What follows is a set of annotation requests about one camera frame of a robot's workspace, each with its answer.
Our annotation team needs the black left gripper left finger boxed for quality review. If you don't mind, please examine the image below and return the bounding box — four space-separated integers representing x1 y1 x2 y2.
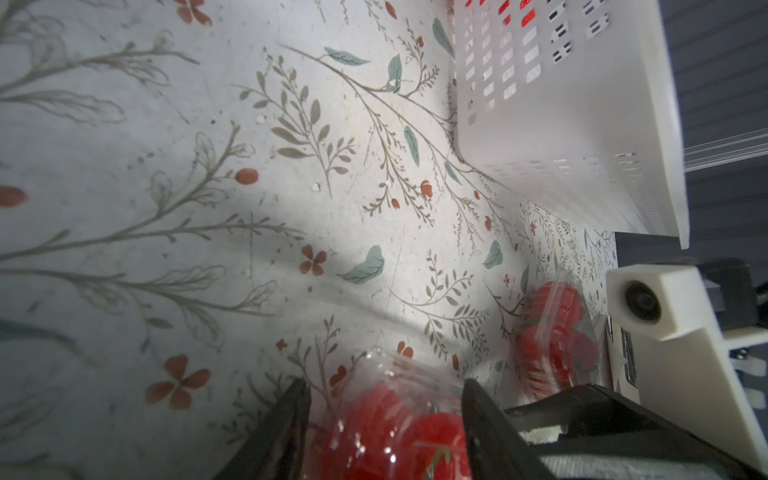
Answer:
214 379 311 480

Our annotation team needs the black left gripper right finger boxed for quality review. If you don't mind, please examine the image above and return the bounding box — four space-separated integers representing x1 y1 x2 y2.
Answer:
461 379 555 480

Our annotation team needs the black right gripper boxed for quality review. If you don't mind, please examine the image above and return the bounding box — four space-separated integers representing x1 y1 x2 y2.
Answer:
505 385 767 479

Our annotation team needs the clear plastic clamshell container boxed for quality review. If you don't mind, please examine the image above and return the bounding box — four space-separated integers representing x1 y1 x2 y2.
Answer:
513 269 601 401

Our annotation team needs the white perforated plastic basket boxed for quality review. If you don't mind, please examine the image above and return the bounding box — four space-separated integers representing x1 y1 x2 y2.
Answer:
454 0 690 248

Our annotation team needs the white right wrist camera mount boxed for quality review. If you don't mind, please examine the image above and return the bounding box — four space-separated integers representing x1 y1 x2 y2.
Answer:
606 265 767 471

